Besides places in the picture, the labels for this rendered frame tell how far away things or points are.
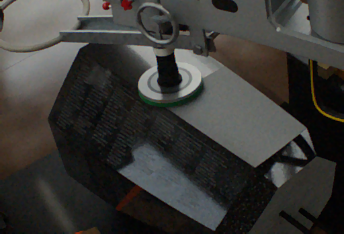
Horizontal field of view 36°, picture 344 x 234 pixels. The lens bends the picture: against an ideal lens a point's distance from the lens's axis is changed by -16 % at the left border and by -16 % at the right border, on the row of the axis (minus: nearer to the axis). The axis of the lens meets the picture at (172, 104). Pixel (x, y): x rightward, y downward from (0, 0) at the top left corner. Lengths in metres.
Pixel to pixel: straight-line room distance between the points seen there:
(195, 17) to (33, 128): 1.95
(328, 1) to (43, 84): 2.69
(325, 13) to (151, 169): 0.89
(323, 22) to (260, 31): 0.23
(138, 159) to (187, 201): 0.27
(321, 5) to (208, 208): 0.77
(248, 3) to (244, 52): 2.15
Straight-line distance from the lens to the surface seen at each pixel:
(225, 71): 2.15
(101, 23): 2.23
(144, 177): 2.04
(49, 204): 2.95
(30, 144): 3.38
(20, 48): 2.23
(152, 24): 1.73
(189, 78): 2.08
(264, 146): 1.83
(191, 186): 1.90
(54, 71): 3.92
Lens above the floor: 2.06
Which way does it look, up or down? 38 degrees down
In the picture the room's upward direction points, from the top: 10 degrees counter-clockwise
